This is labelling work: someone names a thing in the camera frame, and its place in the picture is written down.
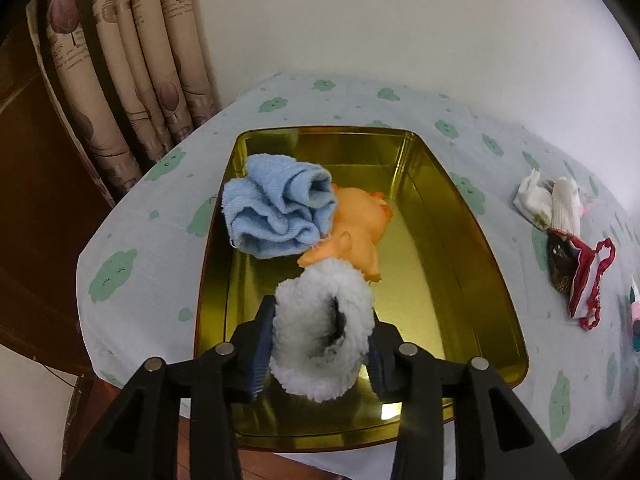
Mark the dark patterned cloth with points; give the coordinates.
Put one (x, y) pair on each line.
(560, 262)

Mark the light blue towel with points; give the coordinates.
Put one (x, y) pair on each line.
(270, 200)

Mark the pink soft item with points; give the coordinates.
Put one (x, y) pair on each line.
(635, 310)

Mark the white ribbed sock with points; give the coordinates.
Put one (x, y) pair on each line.
(566, 205)

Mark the brown wooden furniture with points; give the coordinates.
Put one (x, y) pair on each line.
(35, 240)

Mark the gold tin box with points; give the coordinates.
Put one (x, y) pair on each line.
(430, 270)

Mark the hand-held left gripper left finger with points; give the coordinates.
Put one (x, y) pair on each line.
(260, 357)

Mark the green cloud print sheet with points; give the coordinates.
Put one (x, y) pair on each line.
(150, 260)

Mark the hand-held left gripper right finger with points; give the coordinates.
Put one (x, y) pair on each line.
(378, 367)

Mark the beige tree print curtain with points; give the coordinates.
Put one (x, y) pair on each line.
(140, 60)

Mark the white fluffy sock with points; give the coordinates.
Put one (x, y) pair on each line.
(300, 320)

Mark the small white sock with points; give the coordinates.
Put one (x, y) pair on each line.
(531, 199)

